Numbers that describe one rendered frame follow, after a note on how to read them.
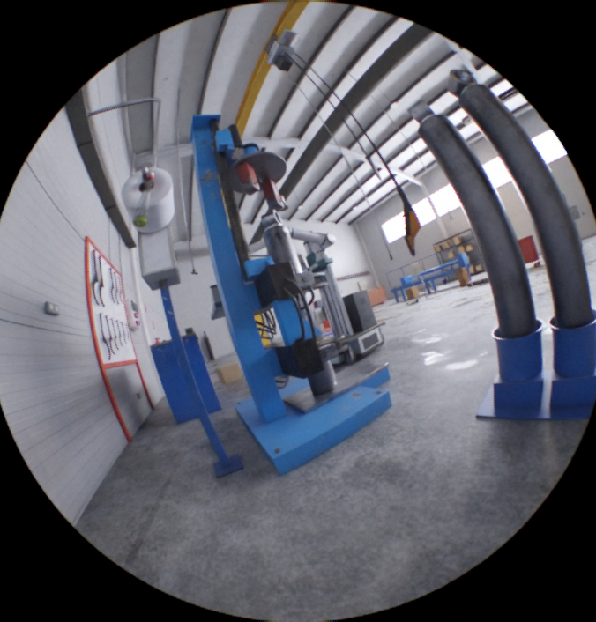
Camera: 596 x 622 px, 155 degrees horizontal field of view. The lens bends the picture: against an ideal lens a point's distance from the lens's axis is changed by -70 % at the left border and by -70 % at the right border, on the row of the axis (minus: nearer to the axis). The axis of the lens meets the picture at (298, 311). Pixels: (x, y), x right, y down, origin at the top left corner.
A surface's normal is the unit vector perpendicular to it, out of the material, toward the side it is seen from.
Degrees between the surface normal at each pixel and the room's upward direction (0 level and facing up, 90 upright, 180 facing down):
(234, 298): 90
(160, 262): 90
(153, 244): 90
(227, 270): 90
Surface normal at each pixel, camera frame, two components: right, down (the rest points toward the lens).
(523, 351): -0.68, 0.18
